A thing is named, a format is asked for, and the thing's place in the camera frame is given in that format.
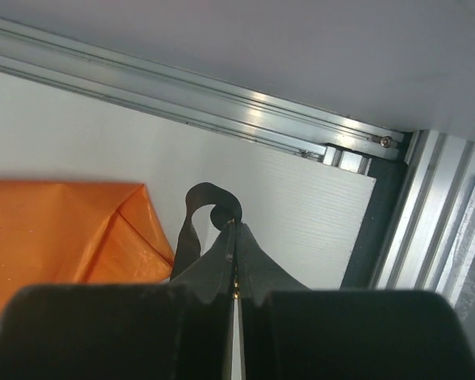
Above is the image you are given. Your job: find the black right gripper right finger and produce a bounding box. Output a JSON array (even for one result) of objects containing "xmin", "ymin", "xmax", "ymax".
[{"xmin": 235, "ymin": 221, "xmax": 475, "ymax": 380}]

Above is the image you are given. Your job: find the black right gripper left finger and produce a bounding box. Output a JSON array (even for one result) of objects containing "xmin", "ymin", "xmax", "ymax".
[{"xmin": 0, "ymin": 221, "xmax": 238, "ymax": 380}]

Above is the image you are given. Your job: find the orange wrapping paper sheet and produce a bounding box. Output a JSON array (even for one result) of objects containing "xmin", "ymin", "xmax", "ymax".
[{"xmin": 0, "ymin": 180, "xmax": 175, "ymax": 286}]

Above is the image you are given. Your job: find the black ribbon with gold text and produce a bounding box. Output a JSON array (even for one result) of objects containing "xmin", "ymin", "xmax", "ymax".
[{"xmin": 169, "ymin": 181, "xmax": 245, "ymax": 284}]

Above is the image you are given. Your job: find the aluminium table edge rail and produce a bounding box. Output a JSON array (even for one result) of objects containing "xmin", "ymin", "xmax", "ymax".
[{"xmin": 0, "ymin": 18, "xmax": 410, "ymax": 161}]

